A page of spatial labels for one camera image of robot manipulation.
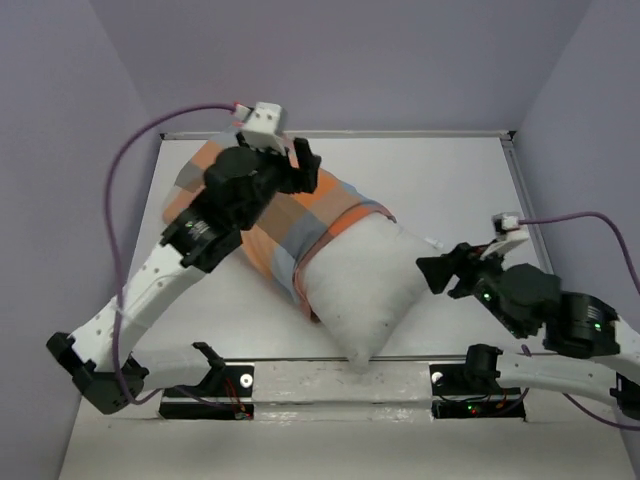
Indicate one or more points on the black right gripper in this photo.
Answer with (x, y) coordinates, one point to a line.
(435, 269)

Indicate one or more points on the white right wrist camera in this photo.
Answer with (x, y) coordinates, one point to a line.
(509, 234)

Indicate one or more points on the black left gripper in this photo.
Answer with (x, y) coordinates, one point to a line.
(295, 181)

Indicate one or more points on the colourful checked pillowcase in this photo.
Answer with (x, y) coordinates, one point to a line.
(293, 228)

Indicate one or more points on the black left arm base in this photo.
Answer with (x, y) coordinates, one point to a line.
(225, 393)

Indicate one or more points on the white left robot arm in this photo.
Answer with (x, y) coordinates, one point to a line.
(101, 356)

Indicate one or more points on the white pillow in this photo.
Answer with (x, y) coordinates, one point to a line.
(363, 283)

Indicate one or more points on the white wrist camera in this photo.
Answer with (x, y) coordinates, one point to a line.
(509, 234)
(262, 126)

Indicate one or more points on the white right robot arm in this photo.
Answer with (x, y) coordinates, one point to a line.
(592, 352)

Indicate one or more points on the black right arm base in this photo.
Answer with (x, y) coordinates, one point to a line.
(458, 397)

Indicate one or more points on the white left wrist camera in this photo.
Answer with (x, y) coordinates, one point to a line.
(262, 126)

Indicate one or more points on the aluminium table edge rail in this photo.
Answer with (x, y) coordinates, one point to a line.
(339, 134)

